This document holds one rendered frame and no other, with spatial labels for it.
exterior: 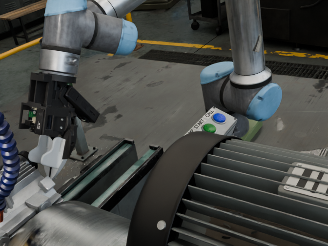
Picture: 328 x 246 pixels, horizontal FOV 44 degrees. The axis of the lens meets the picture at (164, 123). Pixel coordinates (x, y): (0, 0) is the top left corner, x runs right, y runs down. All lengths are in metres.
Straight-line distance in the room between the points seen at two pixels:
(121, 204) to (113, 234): 0.48
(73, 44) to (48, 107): 0.13
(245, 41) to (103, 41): 0.41
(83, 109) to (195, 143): 0.54
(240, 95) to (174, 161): 0.84
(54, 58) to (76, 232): 0.35
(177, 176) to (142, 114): 1.30
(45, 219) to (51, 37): 0.34
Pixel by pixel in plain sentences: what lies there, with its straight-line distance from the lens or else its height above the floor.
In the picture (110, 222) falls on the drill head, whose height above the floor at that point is 1.15.
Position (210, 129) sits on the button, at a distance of 0.93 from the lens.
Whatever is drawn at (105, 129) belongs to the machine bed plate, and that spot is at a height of 0.80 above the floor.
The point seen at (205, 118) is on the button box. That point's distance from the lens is 0.97.
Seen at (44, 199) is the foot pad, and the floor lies 1.07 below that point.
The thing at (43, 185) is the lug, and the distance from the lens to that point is 0.85.
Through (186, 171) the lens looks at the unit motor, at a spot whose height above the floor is 1.36.
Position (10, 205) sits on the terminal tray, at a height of 1.08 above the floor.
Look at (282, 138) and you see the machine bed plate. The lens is 1.38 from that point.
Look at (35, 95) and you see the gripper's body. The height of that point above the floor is 1.26.
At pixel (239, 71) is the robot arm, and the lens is 1.14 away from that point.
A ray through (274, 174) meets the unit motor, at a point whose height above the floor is 1.36.
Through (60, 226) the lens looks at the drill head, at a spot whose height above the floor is 1.16.
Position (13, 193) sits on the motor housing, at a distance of 0.85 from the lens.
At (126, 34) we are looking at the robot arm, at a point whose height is 1.30.
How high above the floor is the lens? 1.55
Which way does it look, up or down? 30 degrees down
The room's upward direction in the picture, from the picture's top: 9 degrees counter-clockwise
